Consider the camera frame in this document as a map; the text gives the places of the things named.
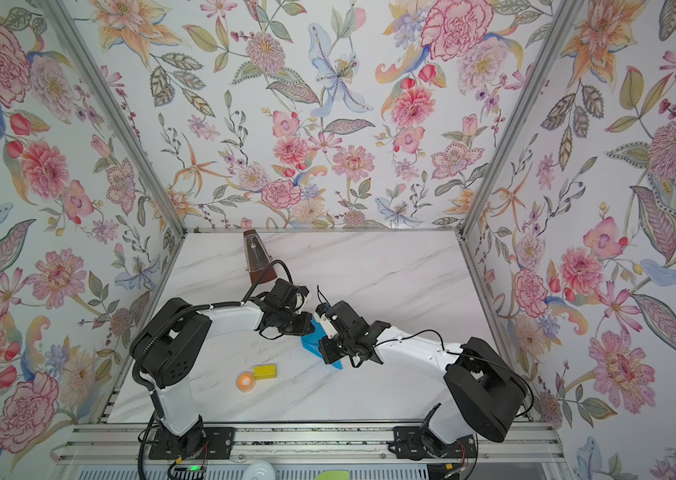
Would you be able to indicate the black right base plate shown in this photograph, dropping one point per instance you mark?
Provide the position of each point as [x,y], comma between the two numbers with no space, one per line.
[413,443]

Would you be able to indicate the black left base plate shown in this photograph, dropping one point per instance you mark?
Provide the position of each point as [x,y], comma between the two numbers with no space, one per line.
[191,443]

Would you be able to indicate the brown wooden metronome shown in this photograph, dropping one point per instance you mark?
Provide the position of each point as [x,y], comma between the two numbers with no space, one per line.
[257,259]

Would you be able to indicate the yellow block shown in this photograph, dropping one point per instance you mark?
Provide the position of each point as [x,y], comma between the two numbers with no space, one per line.
[265,372]

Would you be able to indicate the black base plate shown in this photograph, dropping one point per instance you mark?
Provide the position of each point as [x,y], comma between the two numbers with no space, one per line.
[191,443]
[413,443]

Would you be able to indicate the aluminium front rail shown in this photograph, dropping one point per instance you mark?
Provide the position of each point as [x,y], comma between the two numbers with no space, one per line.
[300,443]

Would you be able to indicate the left back aluminium corner post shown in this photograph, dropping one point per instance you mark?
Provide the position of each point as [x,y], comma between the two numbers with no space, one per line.
[69,36]

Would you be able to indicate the orange tape roll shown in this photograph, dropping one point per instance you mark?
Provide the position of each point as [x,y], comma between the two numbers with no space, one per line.
[245,382]

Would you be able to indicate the right back aluminium corner post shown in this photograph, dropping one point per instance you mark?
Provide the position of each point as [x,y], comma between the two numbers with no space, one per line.
[560,25]

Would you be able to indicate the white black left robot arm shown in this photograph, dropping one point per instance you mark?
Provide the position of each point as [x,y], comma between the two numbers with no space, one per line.
[167,348]

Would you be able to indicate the blue square paper sheet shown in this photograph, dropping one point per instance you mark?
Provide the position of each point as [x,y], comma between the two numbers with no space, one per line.
[310,342]

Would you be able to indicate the aluminium corner post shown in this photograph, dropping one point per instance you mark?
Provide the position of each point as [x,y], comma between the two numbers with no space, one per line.
[560,25]
[69,36]

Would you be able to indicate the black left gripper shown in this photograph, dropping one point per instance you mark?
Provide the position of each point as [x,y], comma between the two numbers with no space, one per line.
[302,330]

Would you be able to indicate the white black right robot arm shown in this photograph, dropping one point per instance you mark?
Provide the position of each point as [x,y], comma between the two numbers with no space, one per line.
[486,395]

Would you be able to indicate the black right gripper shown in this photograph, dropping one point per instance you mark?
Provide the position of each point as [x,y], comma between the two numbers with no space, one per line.
[325,348]

